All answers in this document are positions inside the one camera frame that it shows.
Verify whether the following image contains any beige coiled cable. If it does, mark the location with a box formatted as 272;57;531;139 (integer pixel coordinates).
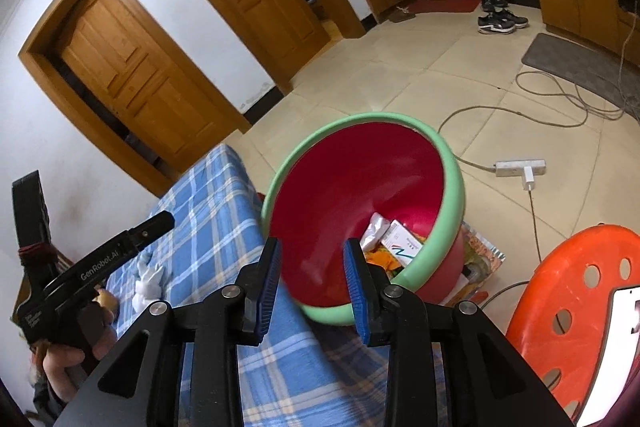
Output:
439;69;640;172

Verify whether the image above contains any colourful foil packet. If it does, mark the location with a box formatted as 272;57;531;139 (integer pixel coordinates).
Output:
452;222;506;305

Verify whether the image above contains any red basin with green rim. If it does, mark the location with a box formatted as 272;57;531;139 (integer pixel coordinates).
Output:
261;112;467;327

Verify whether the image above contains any red doormat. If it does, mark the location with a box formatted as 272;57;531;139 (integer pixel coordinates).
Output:
412;0;481;14

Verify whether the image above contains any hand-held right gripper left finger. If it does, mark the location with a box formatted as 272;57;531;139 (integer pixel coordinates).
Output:
52;237;282;427

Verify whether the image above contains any black white-soled sneaker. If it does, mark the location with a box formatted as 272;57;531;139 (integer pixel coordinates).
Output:
495;11;530;29
477;14;518;35

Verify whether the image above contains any yellow brown round object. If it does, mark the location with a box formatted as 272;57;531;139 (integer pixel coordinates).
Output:
97;289;121;318

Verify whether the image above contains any white cardboard box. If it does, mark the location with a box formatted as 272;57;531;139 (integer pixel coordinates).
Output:
382;219;426;265

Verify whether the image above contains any white tissue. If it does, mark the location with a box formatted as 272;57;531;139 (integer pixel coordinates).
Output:
134;263;167;309

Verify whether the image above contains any orange plastic bag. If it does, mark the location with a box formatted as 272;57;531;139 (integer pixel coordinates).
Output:
362;249;407;280

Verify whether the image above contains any orange plastic stool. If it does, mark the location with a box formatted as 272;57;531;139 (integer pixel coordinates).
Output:
505;223;640;427

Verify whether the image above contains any blue plaid blanket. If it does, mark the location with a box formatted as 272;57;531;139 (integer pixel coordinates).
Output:
102;144;451;427

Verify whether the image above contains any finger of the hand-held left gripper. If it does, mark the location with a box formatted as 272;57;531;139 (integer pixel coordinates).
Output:
125;211;176;253

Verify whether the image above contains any white charger cable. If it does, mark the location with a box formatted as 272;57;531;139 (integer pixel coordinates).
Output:
527;189;547;269

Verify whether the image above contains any person's left hand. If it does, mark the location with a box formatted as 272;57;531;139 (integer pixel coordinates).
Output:
40;326;118;404

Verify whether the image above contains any white flat device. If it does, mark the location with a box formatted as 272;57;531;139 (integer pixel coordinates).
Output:
575;284;640;427

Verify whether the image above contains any black stand with red cord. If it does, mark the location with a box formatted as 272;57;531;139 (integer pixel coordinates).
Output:
11;171;63;280

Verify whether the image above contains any grey floor mat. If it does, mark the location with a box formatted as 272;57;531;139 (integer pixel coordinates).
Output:
521;33;640;118

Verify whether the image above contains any white power strip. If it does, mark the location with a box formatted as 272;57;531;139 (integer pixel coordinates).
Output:
494;159;547;178

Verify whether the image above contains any clear plastic wrapper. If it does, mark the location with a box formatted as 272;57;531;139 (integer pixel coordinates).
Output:
360;213;393;253

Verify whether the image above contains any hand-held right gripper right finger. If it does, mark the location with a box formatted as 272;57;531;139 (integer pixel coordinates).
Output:
343;238;576;427

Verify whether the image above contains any closed wooden door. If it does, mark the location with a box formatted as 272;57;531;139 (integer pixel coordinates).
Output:
20;0;251;198

